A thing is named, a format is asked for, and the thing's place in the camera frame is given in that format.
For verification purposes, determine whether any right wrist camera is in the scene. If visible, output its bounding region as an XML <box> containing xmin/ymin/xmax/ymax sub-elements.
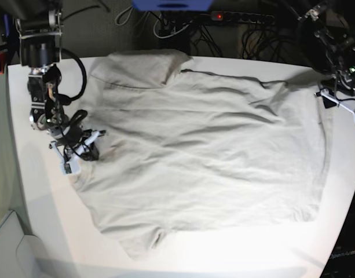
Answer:
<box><xmin>60</xmin><ymin>160</ymin><xmax>80</xmax><ymax>175</ymax></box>

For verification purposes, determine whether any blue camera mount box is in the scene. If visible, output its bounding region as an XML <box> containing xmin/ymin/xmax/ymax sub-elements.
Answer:
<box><xmin>132</xmin><ymin>0</ymin><xmax>213</xmax><ymax>12</ymax></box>

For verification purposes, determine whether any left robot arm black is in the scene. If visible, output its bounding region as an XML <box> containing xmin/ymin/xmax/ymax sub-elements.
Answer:
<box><xmin>296</xmin><ymin>1</ymin><xmax>355</xmax><ymax>114</ymax></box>

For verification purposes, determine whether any white cable loop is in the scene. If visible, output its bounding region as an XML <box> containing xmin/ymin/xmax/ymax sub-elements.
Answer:
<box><xmin>152</xmin><ymin>17</ymin><xmax>190</xmax><ymax>39</ymax></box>

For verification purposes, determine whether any blue handled tool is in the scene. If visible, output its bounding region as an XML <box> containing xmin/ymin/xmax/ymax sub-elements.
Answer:
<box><xmin>3</xmin><ymin>13</ymin><xmax>17</xmax><ymax>47</ymax></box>

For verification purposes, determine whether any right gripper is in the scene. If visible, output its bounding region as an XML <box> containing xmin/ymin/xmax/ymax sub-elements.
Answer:
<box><xmin>48</xmin><ymin>129</ymin><xmax>107</xmax><ymax>163</ymax></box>

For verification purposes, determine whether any grey t-shirt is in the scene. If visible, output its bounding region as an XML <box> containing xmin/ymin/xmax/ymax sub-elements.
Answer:
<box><xmin>71</xmin><ymin>49</ymin><xmax>332</xmax><ymax>258</ymax></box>

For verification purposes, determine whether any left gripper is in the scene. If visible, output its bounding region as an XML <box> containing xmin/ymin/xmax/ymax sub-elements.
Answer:
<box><xmin>314</xmin><ymin>88</ymin><xmax>355</xmax><ymax>116</ymax></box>

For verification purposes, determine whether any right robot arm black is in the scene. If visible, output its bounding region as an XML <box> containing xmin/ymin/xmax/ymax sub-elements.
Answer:
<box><xmin>16</xmin><ymin>1</ymin><xmax>105</xmax><ymax>173</ymax></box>

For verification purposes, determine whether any black power strip red light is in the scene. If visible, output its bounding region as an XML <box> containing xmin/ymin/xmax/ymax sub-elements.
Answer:
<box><xmin>210</xmin><ymin>11</ymin><xmax>275</xmax><ymax>25</ymax></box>

